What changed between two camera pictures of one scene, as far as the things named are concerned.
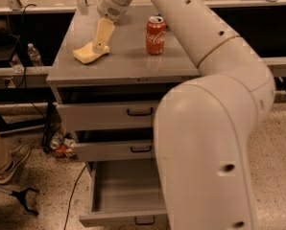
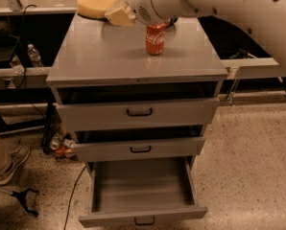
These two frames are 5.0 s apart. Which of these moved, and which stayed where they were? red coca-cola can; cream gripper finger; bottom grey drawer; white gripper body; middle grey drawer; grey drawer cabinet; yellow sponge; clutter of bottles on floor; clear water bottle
Moved: cream gripper finger; yellow sponge; white gripper body
Stayed: clutter of bottles on floor; bottom grey drawer; grey drawer cabinet; clear water bottle; middle grey drawer; red coca-cola can
